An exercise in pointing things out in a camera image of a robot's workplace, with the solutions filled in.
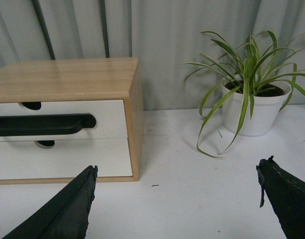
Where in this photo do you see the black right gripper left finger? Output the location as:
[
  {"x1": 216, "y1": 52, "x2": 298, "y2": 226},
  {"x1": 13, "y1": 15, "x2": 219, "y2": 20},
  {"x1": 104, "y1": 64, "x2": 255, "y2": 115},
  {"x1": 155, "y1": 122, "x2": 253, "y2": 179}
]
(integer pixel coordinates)
[{"x1": 4, "y1": 166, "x2": 98, "y2": 239}]

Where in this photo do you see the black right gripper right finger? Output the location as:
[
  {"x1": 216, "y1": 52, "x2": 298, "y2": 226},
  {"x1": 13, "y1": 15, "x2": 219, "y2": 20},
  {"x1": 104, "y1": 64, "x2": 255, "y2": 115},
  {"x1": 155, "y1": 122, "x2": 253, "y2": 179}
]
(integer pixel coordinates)
[{"x1": 256, "y1": 156, "x2": 305, "y2": 239}]

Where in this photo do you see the white drawer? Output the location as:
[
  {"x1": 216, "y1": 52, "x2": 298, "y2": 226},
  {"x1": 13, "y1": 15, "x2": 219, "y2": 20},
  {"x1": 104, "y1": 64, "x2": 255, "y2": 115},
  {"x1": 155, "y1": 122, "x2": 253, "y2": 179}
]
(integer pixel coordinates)
[
  {"x1": 0, "y1": 100, "x2": 127, "y2": 142},
  {"x1": 0, "y1": 139, "x2": 132, "y2": 180}
]

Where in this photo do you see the wooden drawer cabinet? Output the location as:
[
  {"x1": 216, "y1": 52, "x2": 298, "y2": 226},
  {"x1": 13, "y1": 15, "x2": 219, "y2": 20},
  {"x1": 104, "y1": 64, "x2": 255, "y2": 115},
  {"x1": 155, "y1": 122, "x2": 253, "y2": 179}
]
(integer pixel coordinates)
[{"x1": 0, "y1": 57, "x2": 144, "y2": 184}]

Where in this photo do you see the white plant pot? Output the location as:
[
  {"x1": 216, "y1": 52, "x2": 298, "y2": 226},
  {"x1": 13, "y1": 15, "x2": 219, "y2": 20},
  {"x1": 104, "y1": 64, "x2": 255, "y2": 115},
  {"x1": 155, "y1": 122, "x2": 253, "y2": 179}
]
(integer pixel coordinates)
[{"x1": 220, "y1": 76, "x2": 292, "y2": 137}]

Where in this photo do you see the green spider plant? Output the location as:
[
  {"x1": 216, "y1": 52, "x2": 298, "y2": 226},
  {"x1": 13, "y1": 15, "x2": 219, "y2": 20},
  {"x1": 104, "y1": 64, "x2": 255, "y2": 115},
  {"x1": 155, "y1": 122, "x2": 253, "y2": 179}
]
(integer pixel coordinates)
[{"x1": 182, "y1": 30, "x2": 305, "y2": 158}]

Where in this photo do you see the grey curtain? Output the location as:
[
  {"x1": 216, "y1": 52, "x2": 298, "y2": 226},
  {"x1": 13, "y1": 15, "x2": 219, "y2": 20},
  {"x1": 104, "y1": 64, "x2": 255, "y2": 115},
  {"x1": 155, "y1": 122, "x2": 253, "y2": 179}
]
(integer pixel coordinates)
[{"x1": 0, "y1": 0, "x2": 305, "y2": 110}]

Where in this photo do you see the black drawer handle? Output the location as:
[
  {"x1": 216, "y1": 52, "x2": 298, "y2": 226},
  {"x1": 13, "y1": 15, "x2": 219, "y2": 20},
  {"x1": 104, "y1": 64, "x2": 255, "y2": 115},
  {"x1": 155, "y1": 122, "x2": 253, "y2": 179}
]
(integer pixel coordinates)
[{"x1": 0, "y1": 114, "x2": 97, "y2": 136}]

